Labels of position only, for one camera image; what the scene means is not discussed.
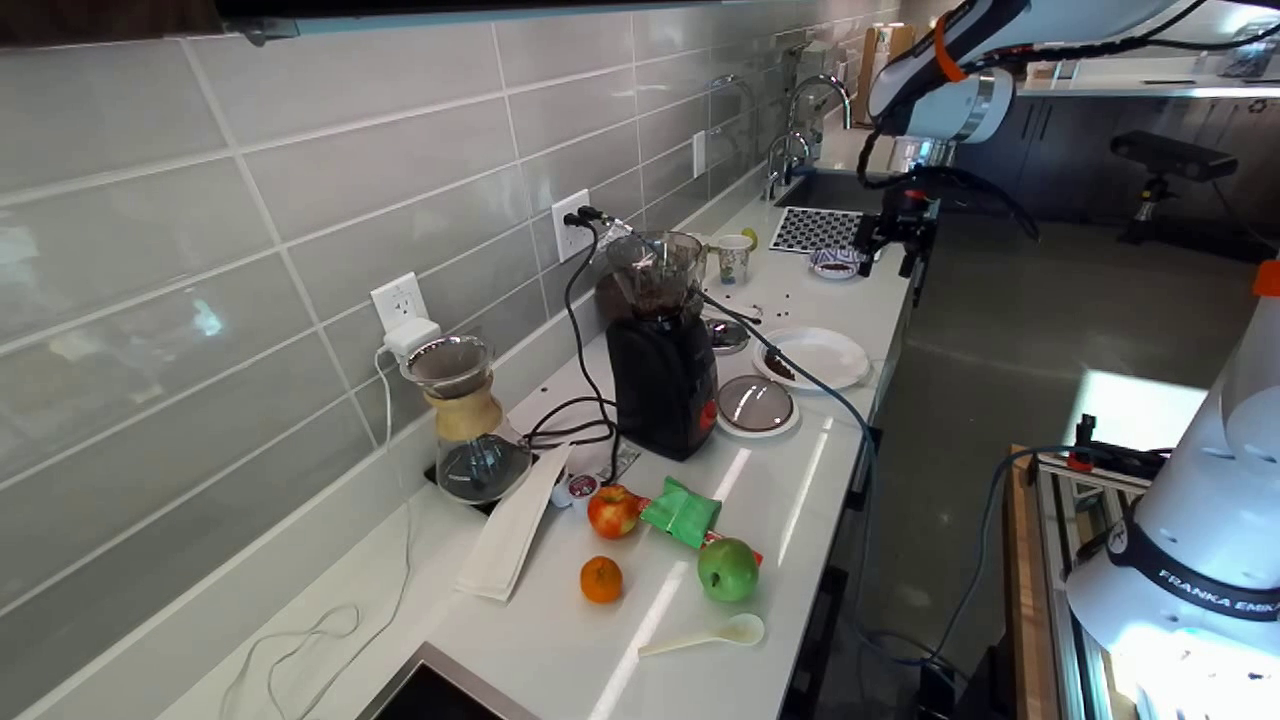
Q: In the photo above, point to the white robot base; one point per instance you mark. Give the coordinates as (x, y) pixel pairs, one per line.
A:
(1187, 594)

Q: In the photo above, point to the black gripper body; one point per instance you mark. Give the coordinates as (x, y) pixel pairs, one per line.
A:
(901, 218)

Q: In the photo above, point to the patterned paper cup back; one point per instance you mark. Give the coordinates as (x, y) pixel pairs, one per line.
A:
(737, 257)

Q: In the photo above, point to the white plate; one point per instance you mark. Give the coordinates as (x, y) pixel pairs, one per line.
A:
(806, 359)

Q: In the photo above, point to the red apple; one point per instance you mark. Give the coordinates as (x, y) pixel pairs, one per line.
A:
(615, 515)

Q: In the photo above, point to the white plastic spoon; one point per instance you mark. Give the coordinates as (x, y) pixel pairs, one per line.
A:
(745, 629)

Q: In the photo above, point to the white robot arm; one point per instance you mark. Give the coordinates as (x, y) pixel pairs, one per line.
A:
(958, 83)

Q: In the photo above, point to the orange fruit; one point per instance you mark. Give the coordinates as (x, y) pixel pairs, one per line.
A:
(602, 580)

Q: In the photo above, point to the pour over coffee dripper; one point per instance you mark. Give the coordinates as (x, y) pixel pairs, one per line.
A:
(473, 463)

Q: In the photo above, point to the white wall outlet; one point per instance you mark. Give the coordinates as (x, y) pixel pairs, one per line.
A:
(405, 317)

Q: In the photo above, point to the black coffee grinder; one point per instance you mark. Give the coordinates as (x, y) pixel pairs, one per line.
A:
(659, 344)

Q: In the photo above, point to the green apple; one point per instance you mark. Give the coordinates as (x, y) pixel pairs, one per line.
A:
(728, 571)

